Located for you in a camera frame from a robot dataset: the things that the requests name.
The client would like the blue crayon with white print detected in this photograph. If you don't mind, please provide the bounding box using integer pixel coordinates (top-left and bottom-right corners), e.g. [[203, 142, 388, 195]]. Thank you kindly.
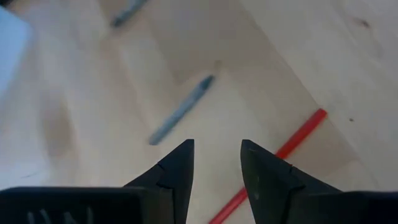
[[148, 74, 216, 146]]

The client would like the grey pen far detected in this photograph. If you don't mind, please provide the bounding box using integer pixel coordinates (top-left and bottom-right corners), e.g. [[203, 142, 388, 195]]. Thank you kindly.
[[110, 0, 149, 29]]

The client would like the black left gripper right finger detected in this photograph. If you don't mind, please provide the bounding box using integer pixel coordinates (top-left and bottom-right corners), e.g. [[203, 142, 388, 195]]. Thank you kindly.
[[240, 139, 341, 224]]

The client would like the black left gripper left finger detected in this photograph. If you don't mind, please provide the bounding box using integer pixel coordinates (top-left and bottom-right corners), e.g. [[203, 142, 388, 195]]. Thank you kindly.
[[124, 139, 195, 224]]

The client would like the red pencil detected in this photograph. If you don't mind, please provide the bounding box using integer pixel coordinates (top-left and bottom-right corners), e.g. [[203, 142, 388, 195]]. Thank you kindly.
[[208, 108, 328, 224]]

